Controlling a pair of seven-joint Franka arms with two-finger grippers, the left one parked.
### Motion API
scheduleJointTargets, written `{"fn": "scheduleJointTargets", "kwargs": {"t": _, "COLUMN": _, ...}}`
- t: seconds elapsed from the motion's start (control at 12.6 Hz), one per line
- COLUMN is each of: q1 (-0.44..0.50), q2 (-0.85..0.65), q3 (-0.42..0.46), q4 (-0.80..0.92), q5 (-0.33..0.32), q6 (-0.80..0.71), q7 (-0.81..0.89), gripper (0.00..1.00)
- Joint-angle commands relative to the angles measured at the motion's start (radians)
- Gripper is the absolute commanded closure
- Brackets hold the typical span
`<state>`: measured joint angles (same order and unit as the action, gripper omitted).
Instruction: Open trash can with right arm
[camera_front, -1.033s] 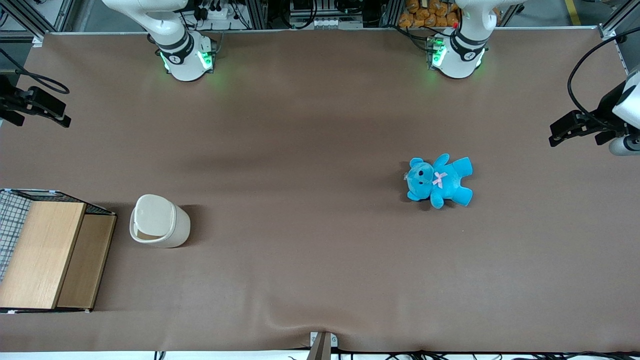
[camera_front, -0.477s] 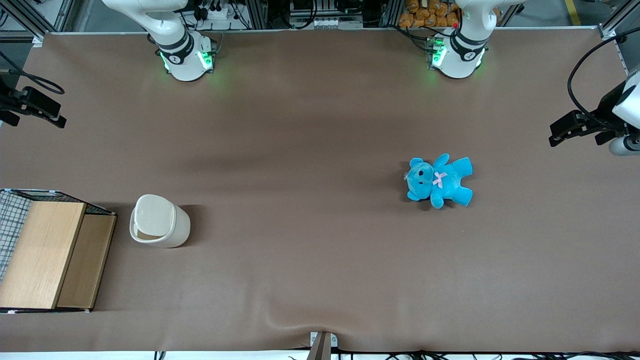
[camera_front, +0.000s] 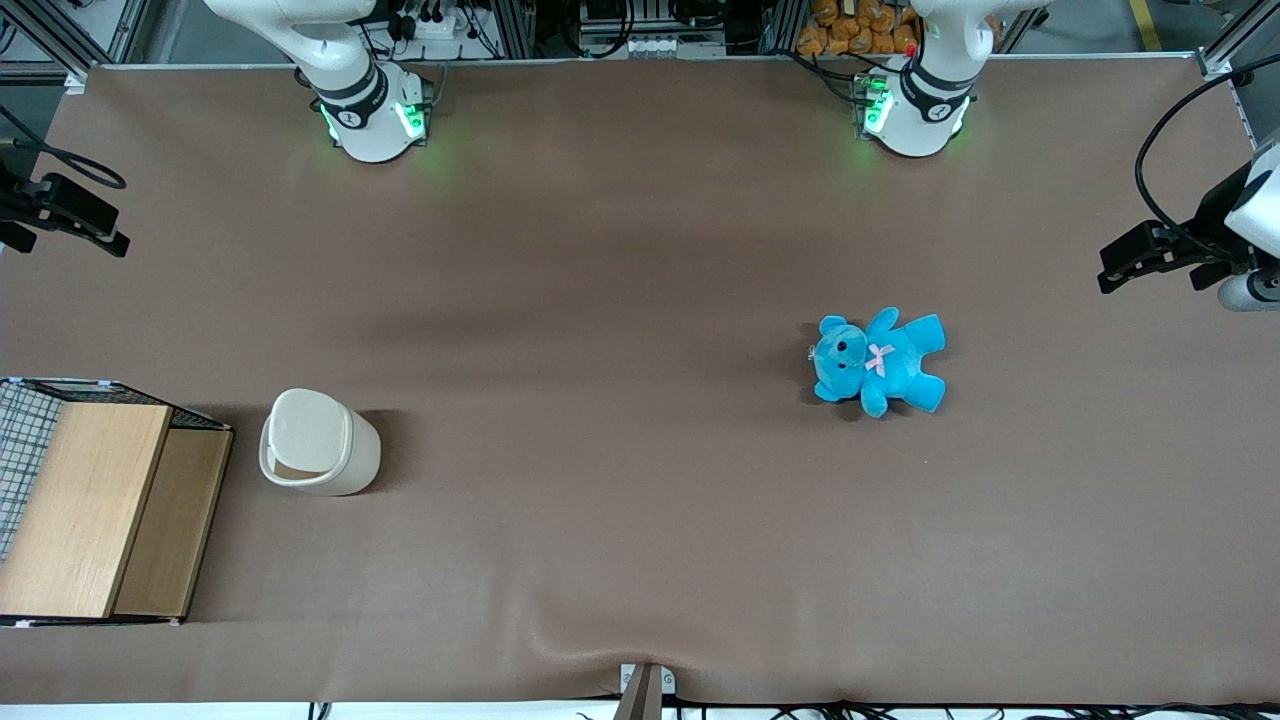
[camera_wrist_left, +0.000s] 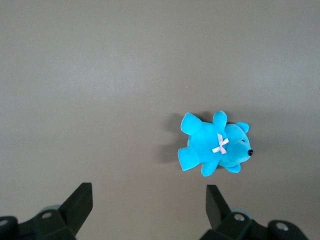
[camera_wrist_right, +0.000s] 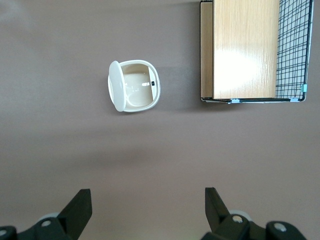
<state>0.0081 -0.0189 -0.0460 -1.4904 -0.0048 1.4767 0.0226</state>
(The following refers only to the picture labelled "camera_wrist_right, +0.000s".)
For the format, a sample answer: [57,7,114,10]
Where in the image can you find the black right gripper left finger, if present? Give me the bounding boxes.
[0,188,93,240]

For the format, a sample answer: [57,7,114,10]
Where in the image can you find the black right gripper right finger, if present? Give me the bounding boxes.
[200,186,309,240]

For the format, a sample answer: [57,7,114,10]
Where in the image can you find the cream plastic trash can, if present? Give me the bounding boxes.
[107,59,161,114]

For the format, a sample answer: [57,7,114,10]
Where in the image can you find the cream trash can lid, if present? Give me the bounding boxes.
[107,60,126,113]

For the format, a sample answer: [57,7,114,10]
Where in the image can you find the brown table cover mat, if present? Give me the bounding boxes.
[0,0,320,240]

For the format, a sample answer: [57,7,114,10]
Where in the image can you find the narrow darker wooden shelf board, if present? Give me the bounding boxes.
[199,1,214,99]

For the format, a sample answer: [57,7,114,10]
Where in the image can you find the light wooden shelf board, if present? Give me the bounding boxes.
[212,0,280,100]

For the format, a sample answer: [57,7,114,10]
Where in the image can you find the black wire grid rack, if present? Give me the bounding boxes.
[199,0,315,104]

